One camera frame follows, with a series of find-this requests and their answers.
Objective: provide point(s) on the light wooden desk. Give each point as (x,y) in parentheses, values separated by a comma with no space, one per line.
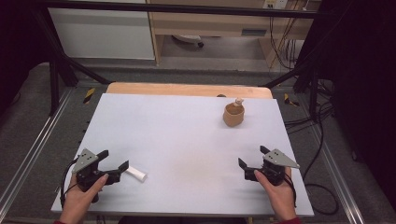
(211,23)

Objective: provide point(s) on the small beige figurine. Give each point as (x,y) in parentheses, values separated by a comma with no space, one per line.
(239,101)

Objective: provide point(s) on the dark curtain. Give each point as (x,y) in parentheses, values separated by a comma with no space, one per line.
(15,46)
(364,77)

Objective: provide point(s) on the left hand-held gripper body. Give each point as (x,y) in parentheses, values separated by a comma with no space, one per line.
(85,161)

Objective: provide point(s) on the person's left hand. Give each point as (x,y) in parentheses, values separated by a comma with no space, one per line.
(77,199)

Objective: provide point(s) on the brown clay cup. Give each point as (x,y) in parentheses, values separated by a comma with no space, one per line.
(233,117)

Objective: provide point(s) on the wooden table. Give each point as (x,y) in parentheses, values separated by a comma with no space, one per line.
(186,89)

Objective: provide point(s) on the white cabinet panel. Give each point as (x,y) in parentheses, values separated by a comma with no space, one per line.
(99,34)

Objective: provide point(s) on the black metal frame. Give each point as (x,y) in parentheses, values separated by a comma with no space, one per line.
(186,8)

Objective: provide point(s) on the white chair base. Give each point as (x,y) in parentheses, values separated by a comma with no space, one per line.
(188,39)

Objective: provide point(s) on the white cylinder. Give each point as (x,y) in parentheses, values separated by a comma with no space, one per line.
(137,174)

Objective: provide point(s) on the person's right hand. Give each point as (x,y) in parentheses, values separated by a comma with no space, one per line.
(280,197)

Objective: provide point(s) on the aluminium floor rail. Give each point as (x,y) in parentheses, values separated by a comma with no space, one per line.
(37,140)
(339,183)

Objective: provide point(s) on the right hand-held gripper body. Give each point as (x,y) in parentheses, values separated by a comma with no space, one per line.
(277,160)

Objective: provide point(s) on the white table board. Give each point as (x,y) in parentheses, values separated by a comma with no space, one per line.
(186,149)

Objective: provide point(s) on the white power strip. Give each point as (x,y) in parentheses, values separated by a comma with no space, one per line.
(275,3)

